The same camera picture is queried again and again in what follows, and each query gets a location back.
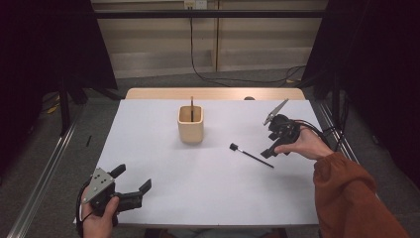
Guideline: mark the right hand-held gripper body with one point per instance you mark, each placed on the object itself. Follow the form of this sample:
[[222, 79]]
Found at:
[[285, 127]]

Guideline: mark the small black floor item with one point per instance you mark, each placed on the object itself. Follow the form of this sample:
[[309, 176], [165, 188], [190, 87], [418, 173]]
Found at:
[[88, 141]]

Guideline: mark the black metal stand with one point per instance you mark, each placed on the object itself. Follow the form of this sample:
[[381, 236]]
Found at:
[[65, 105]]

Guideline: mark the black makeup brush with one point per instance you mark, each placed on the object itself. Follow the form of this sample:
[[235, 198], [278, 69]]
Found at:
[[254, 158]]

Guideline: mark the aluminium rail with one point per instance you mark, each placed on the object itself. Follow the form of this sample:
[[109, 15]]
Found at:
[[43, 175], [343, 145]]

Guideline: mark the white table sheet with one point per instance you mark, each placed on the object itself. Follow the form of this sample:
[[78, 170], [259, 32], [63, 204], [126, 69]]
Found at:
[[204, 185]]

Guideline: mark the person's right hand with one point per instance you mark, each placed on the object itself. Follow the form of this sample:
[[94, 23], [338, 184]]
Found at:
[[308, 145]]

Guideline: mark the wooden table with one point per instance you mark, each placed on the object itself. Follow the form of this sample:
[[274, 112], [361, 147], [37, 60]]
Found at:
[[214, 93]]

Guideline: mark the white wall socket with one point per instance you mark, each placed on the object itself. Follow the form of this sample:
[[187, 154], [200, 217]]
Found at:
[[199, 4]]

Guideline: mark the small dark round object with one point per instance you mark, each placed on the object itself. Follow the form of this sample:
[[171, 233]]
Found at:
[[249, 98]]

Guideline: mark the cream square cup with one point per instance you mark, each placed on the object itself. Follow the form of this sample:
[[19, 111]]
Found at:
[[190, 132]]

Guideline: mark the brown pen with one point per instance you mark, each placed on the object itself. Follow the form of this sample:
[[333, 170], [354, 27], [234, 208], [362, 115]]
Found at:
[[191, 112]]

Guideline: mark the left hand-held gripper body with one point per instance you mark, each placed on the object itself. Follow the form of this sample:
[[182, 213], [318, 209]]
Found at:
[[99, 185]]

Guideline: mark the black curtain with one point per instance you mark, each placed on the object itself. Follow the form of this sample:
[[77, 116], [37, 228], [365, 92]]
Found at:
[[39, 49], [379, 66]]

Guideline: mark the person's left hand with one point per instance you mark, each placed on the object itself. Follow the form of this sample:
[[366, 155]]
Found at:
[[97, 226]]

